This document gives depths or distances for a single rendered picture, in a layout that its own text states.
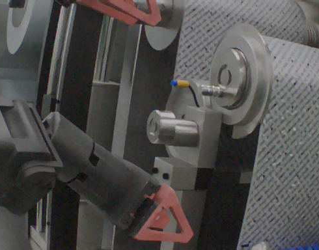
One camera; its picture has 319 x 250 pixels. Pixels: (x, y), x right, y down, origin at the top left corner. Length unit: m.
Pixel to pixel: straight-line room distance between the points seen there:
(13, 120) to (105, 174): 0.13
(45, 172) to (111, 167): 0.10
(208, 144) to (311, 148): 0.14
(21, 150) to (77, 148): 0.10
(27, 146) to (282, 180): 0.37
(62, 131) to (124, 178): 0.09
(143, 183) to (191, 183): 0.17
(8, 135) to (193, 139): 0.33
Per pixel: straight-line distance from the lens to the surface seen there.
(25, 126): 0.67
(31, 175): 0.66
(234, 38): 0.90
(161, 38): 1.11
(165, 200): 0.75
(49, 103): 1.15
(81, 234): 1.35
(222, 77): 0.89
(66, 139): 0.72
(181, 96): 1.03
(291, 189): 0.90
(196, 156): 0.90
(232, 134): 0.90
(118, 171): 0.75
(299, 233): 0.94
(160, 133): 0.87
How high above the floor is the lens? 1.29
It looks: 7 degrees down
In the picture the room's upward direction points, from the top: 8 degrees clockwise
